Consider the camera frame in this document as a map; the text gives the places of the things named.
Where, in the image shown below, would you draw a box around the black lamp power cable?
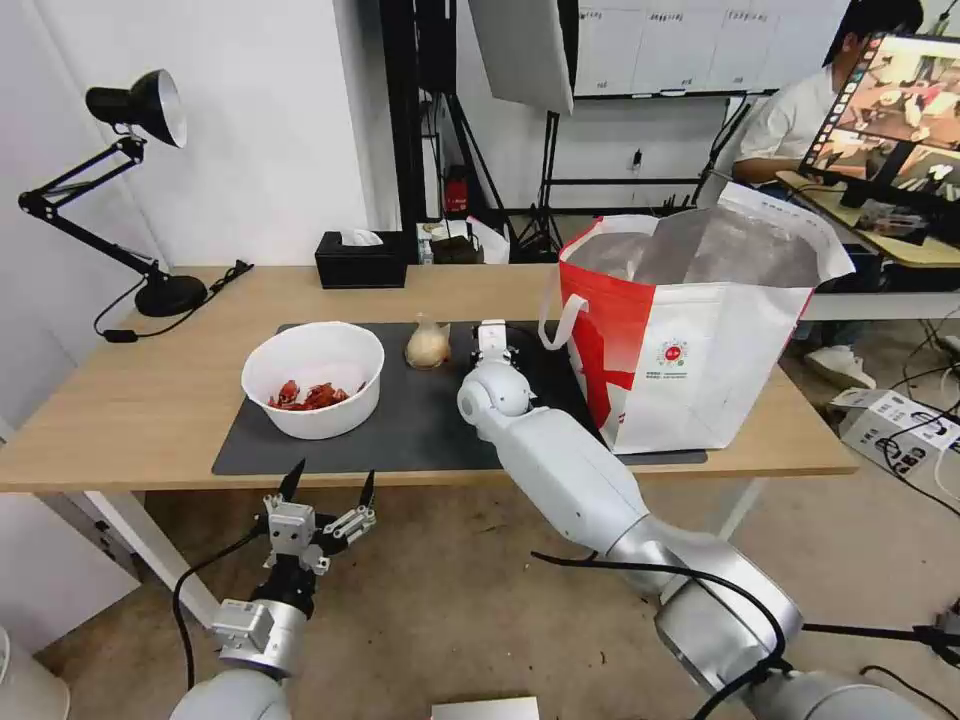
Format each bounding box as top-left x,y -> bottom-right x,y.
93,259 -> 255,345

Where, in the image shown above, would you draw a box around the dark grey table mat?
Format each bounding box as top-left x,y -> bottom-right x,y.
211,321 -> 610,477

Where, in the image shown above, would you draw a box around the black desk lamp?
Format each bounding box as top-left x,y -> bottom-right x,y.
17,68 -> 210,318

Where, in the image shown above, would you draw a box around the red crayfish shells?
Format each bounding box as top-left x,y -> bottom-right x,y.
265,378 -> 369,412

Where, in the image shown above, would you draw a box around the wooden table with white legs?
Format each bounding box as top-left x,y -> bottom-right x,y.
0,263 -> 861,633

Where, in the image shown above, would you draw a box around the white drawer cabinet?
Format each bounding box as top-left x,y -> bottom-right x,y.
0,491 -> 144,655

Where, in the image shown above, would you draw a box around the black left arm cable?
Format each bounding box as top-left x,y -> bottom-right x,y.
172,523 -> 273,693

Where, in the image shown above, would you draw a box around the person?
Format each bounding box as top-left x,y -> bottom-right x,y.
731,0 -> 925,391

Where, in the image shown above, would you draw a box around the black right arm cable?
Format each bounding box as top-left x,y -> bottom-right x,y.
530,550 -> 798,720

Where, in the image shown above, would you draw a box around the whiteboard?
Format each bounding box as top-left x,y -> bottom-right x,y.
573,0 -> 856,99

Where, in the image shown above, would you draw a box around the white and red takeout bag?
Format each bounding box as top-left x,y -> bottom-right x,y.
538,182 -> 858,456

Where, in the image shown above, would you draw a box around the light wooden desk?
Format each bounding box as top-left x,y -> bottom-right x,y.
775,170 -> 960,268

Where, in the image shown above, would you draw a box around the black light stand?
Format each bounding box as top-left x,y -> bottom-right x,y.
508,110 -> 565,260

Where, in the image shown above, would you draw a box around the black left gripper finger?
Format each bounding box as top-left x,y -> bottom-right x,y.
320,469 -> 379,558
260,458 -> 307,531

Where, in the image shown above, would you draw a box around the computer monitor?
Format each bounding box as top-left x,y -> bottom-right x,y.
797,31 -> 960,220

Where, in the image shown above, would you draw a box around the pale robot front shell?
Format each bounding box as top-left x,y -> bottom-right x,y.
430,696 -> 541,720

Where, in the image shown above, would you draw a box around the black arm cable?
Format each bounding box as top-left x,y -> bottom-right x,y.
530,550 -> 798,720
172,523 -> 273,693

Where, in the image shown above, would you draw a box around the black tripod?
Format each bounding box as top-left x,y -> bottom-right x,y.
798,608 -> 960,670

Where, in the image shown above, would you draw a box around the white round bin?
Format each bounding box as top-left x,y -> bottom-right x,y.
0,622 -> 73,720

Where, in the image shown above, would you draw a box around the white plastic bag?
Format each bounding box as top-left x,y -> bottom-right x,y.
464,215 -> 513,265

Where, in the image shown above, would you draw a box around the white round bowl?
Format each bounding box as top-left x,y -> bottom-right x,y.
241,321 -> 386,441

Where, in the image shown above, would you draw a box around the black tissue box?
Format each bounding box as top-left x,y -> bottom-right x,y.
314,230 -> 409,291

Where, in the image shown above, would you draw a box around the red and black device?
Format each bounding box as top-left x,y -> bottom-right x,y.
443,166 -> 472,216

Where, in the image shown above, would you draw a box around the white softbox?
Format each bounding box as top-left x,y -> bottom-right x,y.
468,0 -> 580,115

